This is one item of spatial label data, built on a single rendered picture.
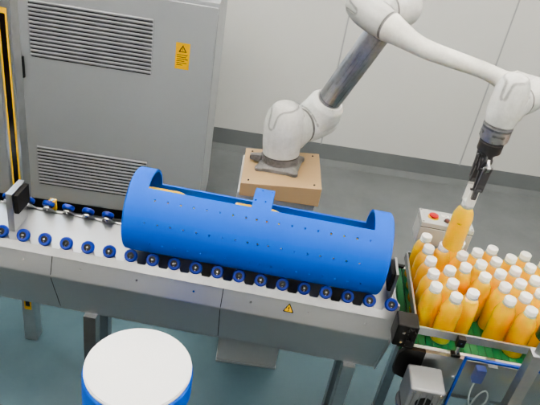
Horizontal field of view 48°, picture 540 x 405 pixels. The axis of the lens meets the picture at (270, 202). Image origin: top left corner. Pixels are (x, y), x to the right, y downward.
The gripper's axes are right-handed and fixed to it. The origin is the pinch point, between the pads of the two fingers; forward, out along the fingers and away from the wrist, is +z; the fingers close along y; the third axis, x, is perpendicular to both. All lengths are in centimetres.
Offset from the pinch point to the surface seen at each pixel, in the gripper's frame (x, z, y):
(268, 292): -59, 42, 18
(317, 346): -38, 65, 16
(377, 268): -26.4, 21.6, 20.2
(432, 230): -2.4, 27.3, -17.7
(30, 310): -166, 116, -22
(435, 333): -3.5, 37.3, 27.2
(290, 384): -39, 135, -25
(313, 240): -48, 17, 18
